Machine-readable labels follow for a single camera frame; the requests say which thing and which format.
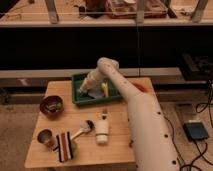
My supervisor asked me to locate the dark brown bowl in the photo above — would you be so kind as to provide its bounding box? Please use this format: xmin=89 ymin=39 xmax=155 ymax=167
xmin=39 ymin=95 xmax=64 ymax=117

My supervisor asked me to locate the striped cloth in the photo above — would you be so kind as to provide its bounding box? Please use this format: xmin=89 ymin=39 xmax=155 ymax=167
xmin=56 ymin=132 xmax=74 ymax=163

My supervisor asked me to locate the wooden table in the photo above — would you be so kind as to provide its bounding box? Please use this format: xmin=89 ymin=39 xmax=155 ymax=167
xmin=25 ymin=81 xmax=134 ymax=169

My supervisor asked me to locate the green plastic tray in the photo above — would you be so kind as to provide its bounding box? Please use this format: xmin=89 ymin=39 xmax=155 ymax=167
xmin=72 ymin=73 xmax=122 ymax=106

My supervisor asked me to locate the white dish brush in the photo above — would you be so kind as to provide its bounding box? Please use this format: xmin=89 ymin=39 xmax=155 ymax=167
xmin=70 ymin=120 xmax=94 ymax=140

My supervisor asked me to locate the green sponge ball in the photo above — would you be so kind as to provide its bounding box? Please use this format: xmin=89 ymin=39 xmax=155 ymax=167
xmin=71 ymin=141 xmax=78 ymax=159

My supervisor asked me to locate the black floor cable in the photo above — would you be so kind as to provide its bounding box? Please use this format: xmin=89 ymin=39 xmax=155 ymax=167
xmin=163 ymin=79 xmax=213 ymax=171

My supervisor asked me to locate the black pedal box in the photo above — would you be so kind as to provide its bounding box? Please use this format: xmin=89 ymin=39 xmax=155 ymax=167
xmin=183 ymin=122 xmax=209 ymax=141

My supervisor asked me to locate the orange bowl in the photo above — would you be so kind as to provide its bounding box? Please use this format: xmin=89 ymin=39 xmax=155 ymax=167
xmin=133 ymin=83 xmax=147 ymax=92

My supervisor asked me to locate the white bottle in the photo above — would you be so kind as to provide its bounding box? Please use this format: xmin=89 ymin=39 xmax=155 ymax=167
xmin=95 ymin=114 xmax=109 ymax=145

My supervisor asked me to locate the bunch of brown grapes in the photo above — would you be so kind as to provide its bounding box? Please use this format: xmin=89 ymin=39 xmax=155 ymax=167
xmin=129 ymin=140 xmax=133 ymax=148

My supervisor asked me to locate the metal cup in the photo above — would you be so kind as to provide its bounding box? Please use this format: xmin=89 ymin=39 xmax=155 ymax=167
xmin=37 ymin=129 xmax=54 ymax=148

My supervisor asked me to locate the background shelf bench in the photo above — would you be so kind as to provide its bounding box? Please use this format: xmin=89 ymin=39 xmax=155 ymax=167
xmin=0 ymin=0 xmax=213 ymax=28

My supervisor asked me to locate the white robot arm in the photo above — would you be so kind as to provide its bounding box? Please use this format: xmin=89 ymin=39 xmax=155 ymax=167
xmin=78 ymin=57 xmax=179 ymax=171

